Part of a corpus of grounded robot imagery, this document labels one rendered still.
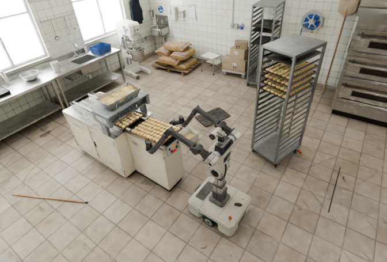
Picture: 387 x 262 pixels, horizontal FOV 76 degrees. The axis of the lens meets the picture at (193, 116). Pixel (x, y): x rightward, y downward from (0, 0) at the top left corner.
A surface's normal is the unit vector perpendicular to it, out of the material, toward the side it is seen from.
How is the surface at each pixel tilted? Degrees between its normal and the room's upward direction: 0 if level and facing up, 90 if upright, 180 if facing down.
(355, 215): 0
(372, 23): 90
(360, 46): 90
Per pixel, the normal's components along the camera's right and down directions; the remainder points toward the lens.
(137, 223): -0.06, -0.81
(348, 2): -0.55, 0.39
